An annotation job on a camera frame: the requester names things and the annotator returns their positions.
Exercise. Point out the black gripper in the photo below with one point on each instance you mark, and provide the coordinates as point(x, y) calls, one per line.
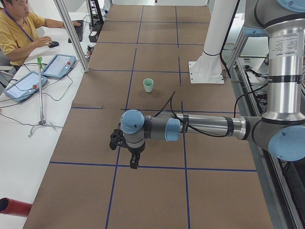
point(135, 151)

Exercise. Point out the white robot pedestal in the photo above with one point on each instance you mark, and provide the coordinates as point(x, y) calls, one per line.
point(207, 68)

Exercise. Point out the person in yellow shirt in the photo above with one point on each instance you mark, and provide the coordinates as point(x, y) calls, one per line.
point(18, 35)

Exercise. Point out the near blue teach pendant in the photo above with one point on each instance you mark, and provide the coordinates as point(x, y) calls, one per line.
point(23, 88)

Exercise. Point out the black computer mouse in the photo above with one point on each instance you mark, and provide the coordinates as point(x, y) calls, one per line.
point(53, 44)

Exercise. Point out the black keyboard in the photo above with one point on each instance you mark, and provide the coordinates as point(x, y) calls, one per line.
point(79, 30)

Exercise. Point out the aluminium frame post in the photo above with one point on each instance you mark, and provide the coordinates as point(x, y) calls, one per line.
point(72, 33)

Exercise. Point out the blue teach pendant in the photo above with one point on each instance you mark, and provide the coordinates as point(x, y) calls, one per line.
point(23, 88)
point(59, 66)

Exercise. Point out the green cup near pedestal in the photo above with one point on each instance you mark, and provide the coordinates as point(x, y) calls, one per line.
point(148, 85)

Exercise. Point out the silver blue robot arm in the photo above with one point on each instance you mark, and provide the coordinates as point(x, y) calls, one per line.
point(280, 130)

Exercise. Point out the red cylinder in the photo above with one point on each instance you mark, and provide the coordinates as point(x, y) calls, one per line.
point(13, 207)

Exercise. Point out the far blue teach pendant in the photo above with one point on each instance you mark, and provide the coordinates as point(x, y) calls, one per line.
point(59, 66)

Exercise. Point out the black small computer box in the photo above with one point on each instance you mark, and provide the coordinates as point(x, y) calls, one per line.
point(93, 36)

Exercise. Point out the silver stand with green clip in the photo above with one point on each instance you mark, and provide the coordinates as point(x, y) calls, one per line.
point(42, 121)

